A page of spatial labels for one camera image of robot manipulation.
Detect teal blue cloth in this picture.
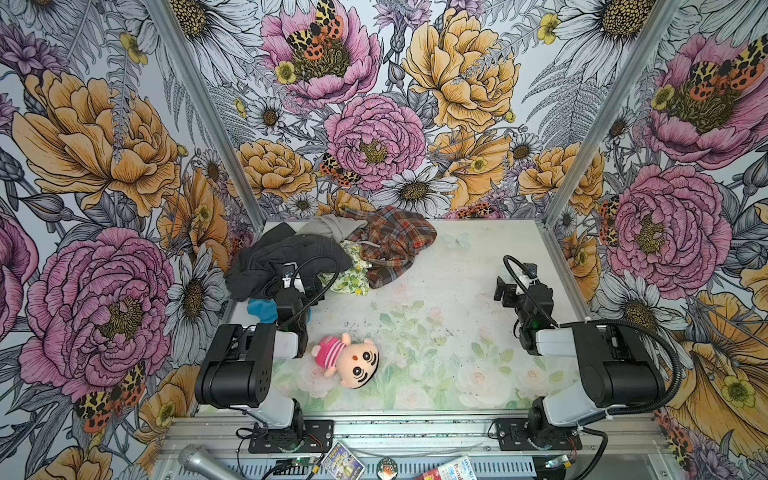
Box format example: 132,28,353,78
246,299,279,324

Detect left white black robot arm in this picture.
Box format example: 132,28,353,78
195,262,309,445

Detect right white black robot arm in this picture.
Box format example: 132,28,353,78
494,255,681,449

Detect dark grey black cloth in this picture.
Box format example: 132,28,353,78
225,222,351,302

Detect green yellow floral cloth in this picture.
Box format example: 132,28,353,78
330,240,372,296

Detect light grey cloth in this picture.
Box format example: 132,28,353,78
297,215,367,242

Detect red plaid cloth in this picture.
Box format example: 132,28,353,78
343,206,437,289

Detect plush doll pink shirt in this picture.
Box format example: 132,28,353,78
311,333,381,389

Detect colourful card pack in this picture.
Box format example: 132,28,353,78
321,442,366,480

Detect silver microphone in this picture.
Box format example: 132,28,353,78
178,444,245,480

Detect red white snack packet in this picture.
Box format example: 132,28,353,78
414,456,478,480

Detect small round badge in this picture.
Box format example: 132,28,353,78
376,457,399,480

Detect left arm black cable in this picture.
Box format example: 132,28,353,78
277,256,341,330

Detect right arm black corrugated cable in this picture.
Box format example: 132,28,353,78
502,254,683,416

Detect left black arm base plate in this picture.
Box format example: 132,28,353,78
247,419,335,454

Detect right aluminium frame post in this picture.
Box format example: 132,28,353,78
540,0,680,227

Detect aluminium frame post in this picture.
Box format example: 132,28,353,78
540,0,680,227
147,1,266,238

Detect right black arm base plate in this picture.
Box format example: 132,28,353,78
490,417,582,452

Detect front aluminium rail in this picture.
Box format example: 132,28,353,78
152,411,685,479

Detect left aluminium frame post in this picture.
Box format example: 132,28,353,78
147,1,266,238

